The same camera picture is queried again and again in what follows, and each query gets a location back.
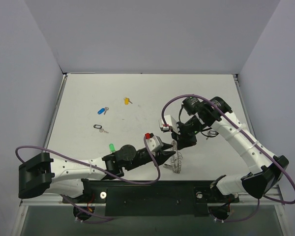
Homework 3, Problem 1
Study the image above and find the green tag key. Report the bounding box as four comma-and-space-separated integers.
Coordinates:
109, 143, 116, 153

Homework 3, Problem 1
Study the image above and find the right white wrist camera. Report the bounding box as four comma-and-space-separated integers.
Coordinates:
159, 115, 180, 134

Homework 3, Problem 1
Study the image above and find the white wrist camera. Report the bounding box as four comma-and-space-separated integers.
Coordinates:
159, 115, 180, 134
144, 133, 164, 152

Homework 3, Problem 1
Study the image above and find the metal key organizer disc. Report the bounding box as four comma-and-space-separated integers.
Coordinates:
170, 141, 183, 174

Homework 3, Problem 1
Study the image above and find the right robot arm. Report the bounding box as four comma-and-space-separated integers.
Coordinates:
172, 96, 289, 201

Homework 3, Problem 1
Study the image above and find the yellow tag key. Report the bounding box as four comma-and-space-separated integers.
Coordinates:
124, 97, 132, 105

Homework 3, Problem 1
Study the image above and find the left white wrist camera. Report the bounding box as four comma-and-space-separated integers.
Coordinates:
144, 133, 164, 152

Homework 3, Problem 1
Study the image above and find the blue tag key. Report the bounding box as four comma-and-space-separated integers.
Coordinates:
97, 107, 109, 115

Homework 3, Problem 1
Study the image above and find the black tag key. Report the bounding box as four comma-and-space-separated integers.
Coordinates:
206, 130, 219, 140
163, 163, 173, 171
93, 124, 108, 133

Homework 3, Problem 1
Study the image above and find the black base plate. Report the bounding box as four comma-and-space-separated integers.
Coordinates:
73, 179, 239, 217

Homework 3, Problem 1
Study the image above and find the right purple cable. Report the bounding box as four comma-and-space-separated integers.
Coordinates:
161, 93, 295, 223

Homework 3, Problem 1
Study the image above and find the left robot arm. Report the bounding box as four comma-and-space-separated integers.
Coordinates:
18, 141, 175, 203

